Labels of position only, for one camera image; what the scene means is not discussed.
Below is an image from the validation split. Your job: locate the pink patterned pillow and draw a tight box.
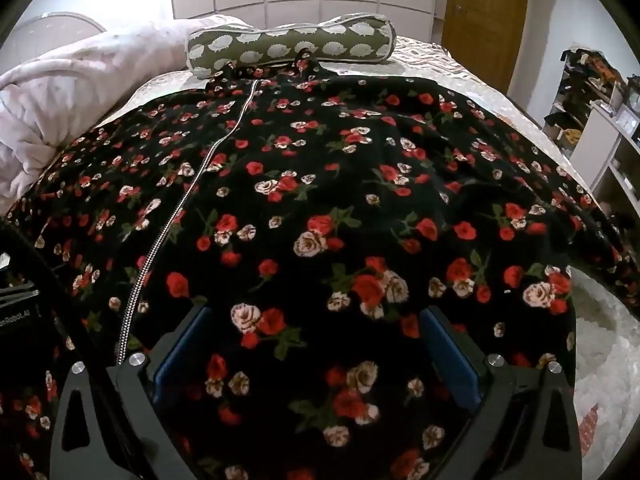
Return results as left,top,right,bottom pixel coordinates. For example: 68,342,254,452
0,15,251,213

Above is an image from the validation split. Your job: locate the pile of dark clothes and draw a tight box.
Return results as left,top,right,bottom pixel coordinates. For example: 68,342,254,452
557,47,628,106

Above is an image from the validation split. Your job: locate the wooden door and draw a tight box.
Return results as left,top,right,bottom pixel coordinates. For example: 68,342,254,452
441,0,530,93

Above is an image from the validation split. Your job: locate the white fluffy rug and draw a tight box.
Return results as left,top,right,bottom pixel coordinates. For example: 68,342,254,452
570,266,640,480

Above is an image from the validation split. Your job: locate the white shelf unit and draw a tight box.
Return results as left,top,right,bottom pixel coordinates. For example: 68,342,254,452
542,47,640,243

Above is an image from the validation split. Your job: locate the black floral robe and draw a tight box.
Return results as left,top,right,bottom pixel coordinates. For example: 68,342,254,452
0,52,640,480

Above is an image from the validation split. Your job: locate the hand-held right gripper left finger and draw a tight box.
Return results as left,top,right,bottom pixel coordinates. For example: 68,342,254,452
50,302,213,480

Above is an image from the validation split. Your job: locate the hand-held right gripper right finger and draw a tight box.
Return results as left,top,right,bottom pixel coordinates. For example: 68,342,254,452
419,304,584,480

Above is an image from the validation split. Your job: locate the green bolster pillow white pattern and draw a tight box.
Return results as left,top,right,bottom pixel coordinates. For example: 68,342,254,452
186,12,398,81

